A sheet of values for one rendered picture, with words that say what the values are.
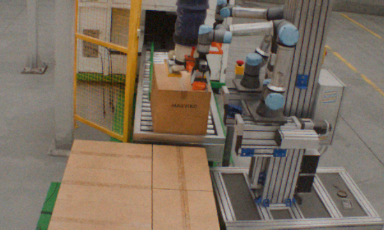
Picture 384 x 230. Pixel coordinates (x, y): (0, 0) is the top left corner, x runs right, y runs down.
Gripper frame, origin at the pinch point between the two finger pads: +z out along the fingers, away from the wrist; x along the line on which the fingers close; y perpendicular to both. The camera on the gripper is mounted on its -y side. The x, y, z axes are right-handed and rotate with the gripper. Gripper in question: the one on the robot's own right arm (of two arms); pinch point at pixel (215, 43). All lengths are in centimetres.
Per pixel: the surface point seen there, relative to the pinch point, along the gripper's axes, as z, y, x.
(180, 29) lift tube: -19, 37, -34
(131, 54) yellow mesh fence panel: 28, -44, -63
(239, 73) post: 31.3, -18.3, 27.1
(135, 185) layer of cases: 70, 95, -60
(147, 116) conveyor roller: 73, -15, -47
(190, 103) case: 40, 28, -20
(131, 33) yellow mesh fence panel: 9, -45, -65
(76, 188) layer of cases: 71, 100, -99
